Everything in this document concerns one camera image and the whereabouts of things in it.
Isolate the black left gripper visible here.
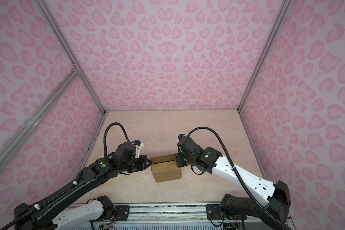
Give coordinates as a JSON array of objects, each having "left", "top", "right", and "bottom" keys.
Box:
[{"left": 121, "top": 154, "right": 154, "bottom": 173}]

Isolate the brown cardboard paper box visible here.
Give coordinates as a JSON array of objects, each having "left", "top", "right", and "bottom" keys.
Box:
[{"left": 151, "top": 154, "right": 182, "bottom": 183}]

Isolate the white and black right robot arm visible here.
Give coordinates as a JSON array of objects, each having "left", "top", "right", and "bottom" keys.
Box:
[{"left": 176, "top": 134, "right": 291, "bottom": 230}]

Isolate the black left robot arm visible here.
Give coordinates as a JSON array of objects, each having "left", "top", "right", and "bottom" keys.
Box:
[{"left": 14, "top": 142, "right": 152, "bottom": 230}]

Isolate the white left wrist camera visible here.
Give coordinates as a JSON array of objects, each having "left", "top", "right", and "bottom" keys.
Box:
[{"left": 132, "top": 140, "right": 144, "bottom": 158}]

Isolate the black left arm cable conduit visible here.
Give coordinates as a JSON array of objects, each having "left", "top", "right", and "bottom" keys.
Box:
[{"left": 103, "top": 122, "right": 131, "bottom": 157}]

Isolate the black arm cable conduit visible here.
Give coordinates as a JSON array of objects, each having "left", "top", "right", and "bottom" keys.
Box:
[
  {"left": 186, "top": 126, "right": 294, "bottom": 230},
  {"left": 103, "top": 122, "right": 131, "bottom": 157}
]

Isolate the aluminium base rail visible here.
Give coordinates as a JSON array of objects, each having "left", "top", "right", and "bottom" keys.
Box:
[{"left": 43, "top": 201, "right": 294, "bottom": 230}]

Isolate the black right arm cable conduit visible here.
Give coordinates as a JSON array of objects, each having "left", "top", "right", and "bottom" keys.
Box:
[{"left": 186, "top": 126, "right": 294, "bottom": 230}]

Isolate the aluminium diagonal left wall bar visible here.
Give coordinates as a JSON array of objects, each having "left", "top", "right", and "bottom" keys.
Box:
[{"left": 0, "top": 68, "right": 79, "bottom": 173}]

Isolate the aluminium back left corner post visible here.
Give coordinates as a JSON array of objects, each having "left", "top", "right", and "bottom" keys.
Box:
[{"left": 33, "top": 0, "right": 106, "bottom": 115}]

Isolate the aluminium corner post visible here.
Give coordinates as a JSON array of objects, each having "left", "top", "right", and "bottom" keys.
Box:
[
  {"left": 237, "top": 0, "right": 293, "bottom": 114},
  {"left": 33, "top": 0, "right": 106, "bottom": 115}
]

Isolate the aluminium back right corner post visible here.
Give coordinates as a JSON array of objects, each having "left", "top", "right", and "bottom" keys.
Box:
[{"left": 237, "top": 0, "right": 293, "bottom": 114}]

